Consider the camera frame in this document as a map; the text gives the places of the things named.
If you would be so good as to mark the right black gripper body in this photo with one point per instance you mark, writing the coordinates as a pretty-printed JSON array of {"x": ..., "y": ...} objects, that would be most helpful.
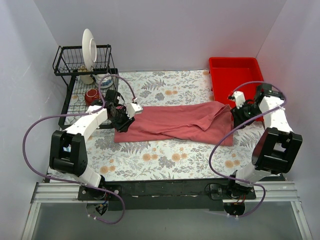
[{"x": 240, "y": 116}]

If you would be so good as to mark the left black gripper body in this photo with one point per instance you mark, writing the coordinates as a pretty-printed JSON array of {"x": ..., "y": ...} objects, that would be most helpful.
[{"x": 124, "y": 122}]

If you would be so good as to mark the pink red t shirt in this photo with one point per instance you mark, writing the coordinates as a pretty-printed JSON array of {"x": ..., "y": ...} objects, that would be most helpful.
[{"x": 205, "y": 123}]

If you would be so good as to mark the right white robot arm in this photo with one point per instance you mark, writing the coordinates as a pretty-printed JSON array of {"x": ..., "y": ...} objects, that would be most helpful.
[{"x": 276, "y": 150}]

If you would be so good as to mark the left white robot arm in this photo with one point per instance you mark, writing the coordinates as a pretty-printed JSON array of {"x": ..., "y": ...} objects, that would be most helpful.
[{"x": 68, "y": 152}]

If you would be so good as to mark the red ceramic bowl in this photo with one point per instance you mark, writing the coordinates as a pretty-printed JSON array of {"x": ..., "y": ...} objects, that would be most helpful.
[{"x": 91, "y": 95}]

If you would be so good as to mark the blue white floral teapot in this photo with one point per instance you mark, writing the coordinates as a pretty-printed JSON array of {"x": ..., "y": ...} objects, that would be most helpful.
[{"x": 103, "y": 82}]

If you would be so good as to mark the red plastic bin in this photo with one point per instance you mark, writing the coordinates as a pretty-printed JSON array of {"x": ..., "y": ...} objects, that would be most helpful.
[{"x": 227, "y": 73}]

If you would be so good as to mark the floral table mat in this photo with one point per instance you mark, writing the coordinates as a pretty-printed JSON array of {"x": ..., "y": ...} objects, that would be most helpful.
[{"x": 173, "y": 158}]

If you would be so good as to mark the white ceramic plate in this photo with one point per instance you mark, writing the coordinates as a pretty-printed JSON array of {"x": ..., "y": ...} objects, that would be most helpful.
[{"x": 89, "y": 50}]

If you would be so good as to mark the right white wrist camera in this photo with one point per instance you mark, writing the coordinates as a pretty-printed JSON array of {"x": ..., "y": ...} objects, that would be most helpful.
[{"x": 239, "y": 98}]

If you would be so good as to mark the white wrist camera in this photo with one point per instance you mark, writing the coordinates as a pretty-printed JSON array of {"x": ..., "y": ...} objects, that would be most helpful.
[
  {"x": 133, "y": 109},
  {"x": 239, "y": 98}
]

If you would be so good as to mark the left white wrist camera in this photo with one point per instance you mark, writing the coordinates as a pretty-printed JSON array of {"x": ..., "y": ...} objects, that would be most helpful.
[{"x": 133, "y": 109}]

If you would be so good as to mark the black wire dish rack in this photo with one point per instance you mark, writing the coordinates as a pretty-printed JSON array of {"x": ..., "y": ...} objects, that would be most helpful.
[{"x": 66, "y": 62}]

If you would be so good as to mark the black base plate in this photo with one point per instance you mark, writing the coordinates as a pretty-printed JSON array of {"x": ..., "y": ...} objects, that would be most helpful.
[{"x": 174, "y": 194}]

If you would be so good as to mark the aluminium frame rail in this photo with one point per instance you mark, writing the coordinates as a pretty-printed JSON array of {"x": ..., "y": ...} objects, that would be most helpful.
[{"x": 267, "y": 190}]

